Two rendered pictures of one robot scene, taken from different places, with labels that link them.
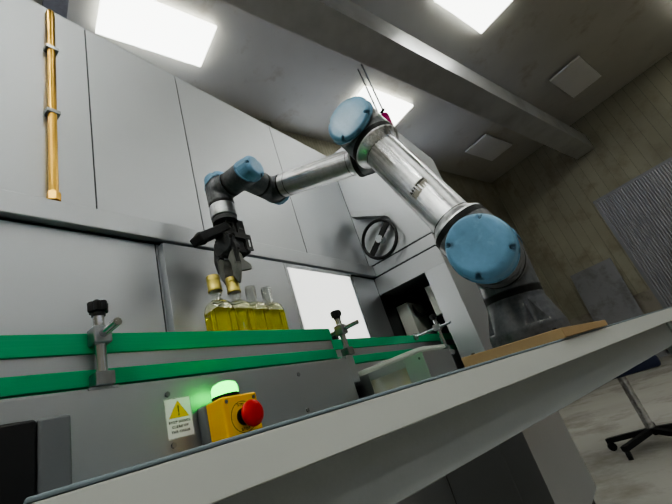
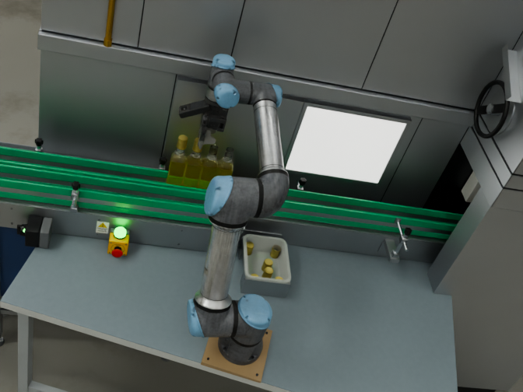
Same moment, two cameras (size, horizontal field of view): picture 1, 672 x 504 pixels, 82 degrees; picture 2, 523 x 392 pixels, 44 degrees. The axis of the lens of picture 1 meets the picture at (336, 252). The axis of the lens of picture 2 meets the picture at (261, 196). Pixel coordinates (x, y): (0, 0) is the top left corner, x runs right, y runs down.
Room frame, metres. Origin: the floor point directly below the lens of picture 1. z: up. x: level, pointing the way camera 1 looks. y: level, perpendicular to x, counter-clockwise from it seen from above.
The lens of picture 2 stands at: (-0.23, -1.14, 2.55)
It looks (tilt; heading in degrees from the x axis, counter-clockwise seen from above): 40 degrees down; 42
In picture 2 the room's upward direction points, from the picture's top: 18 degrees clockwise
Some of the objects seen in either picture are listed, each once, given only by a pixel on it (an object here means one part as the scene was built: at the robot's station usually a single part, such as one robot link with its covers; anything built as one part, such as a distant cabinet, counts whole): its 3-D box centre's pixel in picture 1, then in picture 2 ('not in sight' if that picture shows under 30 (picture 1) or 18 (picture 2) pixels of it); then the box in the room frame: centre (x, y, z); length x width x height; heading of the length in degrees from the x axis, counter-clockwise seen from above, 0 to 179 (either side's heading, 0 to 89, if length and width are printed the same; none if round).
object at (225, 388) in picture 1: (224, 390); (120, 232); (0.66, 0.25, 0.84); 0.05 x 0.05 x 0.03
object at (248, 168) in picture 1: (246, 177); (230, 90); (0.94, 0.18, 1.45); 0.11 x 0.11 x 0.08; 64
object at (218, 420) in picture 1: (231, 422); (118, 242); (0.66, 0.25, 0.79); 0.07 x 0.07 x 0.07; 58
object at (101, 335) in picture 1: (107, 338); (74, 201); (0.53, 0.35, 0.94); 0.07 x 0.04 x 0.13; 58
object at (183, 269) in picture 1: (288, 306); (286, 135); (1.32, 0.22, 1.15); 0.90 x 0.03 x 0.34; 148
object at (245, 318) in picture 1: (244, 341); (191, 176); (0.96, 0.29, 0.99); 0.06 x 0.06 x 0.21; 57
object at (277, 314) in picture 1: (277, 339); (221, 180); (1.06, 0.23, 0.99); 0.06 x 0.06 x 0.21; 57
